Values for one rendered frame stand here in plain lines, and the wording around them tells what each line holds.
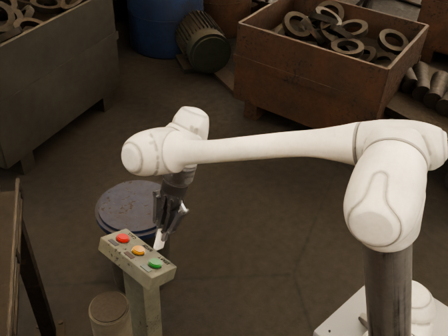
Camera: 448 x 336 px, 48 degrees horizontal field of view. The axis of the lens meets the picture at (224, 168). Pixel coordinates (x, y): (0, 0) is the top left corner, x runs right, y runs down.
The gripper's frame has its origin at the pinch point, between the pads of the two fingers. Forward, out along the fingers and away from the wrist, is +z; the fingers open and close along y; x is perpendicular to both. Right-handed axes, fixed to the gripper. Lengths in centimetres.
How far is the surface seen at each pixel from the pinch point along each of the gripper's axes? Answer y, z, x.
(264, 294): 9, 47, 71
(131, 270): -3.9, 12.3, -5.1
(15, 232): -28.6, 6.1, -28.8
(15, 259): -21.1, 8.9, -33.1
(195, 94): -128, 13, 165
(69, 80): -146, 7, 73
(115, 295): -4.9, 21.2, -8.1
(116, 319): 1.9, 23.2, -13.1
